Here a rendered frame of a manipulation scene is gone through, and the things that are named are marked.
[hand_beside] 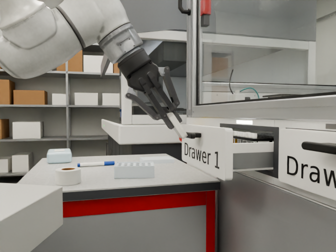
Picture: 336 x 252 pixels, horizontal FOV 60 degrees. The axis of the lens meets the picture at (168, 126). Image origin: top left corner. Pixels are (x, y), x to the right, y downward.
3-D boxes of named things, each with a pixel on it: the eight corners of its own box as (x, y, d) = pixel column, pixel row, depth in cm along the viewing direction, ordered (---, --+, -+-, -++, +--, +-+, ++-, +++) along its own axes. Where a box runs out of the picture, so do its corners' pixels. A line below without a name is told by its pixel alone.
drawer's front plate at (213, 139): (225, 181, 60) (225, 128, 60) (181, 160, 88) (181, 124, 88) (232, 180, 61) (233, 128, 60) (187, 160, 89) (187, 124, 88)
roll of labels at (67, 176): (50, 184, 82) (49, 170, 81) (64, 179, 88) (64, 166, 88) (72, 186, 80) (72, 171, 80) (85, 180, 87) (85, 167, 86)
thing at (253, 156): (229, 172, 62) (229, 143, 62) (189, 155, 87) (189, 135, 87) (373, 163, 73) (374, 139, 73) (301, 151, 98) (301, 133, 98)
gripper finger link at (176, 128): (170, 114, 70) (167, 115, 70) (185, 137, 72) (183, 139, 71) (167, 114, 73) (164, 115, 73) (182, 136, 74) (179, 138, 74)
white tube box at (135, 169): (113, 178, 89) (113, 166, 89) (116, 173, 98) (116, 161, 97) (154, 177, 90) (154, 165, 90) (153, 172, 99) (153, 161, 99)
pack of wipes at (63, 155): (72, 162, 119) (72, 151, 118) (46, 164, 115) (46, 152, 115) (70, 157, 133) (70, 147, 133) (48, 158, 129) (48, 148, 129)
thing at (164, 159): (143, 164, 115) (143, 160, 115) (139, 160, 123) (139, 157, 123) (174, 162, 118) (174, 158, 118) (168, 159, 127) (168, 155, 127)
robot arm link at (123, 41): (133, 18, 64) (149, 41, 65) (128, 29, 73) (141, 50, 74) (99, 39, 62) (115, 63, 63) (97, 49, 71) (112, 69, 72)
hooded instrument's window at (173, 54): (120, 124, 150) (119, 35, 148) (102, 119, 322) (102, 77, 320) (305, 122, 181) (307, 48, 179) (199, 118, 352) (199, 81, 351)
